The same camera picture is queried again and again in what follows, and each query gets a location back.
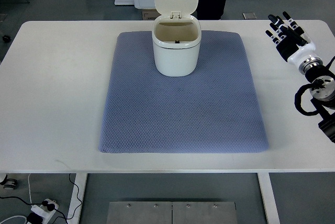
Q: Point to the right white table leg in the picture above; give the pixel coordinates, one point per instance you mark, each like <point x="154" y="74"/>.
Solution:
<point x="268" y="198"/>

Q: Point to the caster wheel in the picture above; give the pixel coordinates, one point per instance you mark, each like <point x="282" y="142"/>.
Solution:
<point x="8" y="183"/>

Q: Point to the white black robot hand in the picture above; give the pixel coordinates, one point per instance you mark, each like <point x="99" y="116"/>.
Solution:
<point x="291" y="41"/>

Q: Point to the floor socket plate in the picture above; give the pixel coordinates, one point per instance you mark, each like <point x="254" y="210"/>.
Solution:
<point x="249" y="16"/>

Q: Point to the white power strip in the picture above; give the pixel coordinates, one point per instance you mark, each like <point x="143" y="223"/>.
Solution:
<point x="42" y="213"/>

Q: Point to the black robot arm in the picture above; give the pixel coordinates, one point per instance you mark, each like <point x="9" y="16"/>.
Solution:
<point x="321" y="88"/>

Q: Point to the white trash bin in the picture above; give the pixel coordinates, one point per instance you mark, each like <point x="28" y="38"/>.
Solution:
<point x="176" y="36"/>

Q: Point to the cardboard box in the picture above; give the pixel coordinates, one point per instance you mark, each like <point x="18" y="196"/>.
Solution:
<point x="150" y="14"/>

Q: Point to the blue textured mat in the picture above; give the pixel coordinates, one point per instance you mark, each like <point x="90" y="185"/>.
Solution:
<point x="212" y="110"/>

